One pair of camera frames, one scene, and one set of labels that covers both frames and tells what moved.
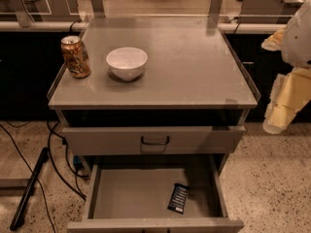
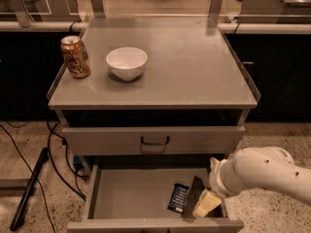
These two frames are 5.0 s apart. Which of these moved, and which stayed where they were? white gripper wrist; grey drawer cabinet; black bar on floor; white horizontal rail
Moved: white gripper wrist
Stayed: grey drawer cabinet; white horizontal rail; black bar on floor
